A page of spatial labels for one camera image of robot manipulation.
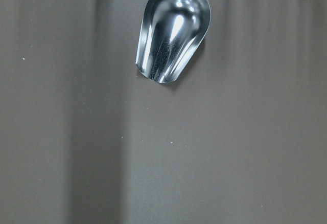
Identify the metal scoop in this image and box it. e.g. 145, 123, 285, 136
135, 0, 211, 84

